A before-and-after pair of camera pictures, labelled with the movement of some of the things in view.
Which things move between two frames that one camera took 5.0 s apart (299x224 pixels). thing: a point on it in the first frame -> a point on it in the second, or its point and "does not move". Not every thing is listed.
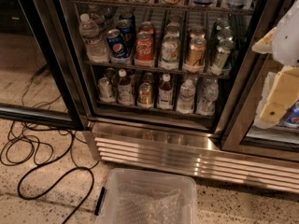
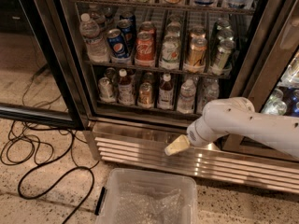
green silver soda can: x=225 y=48 does not move
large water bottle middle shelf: x=95 y=49 does not move
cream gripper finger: x=264 y=46 -> x=179 y=144
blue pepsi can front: x=116 y=44 does not move
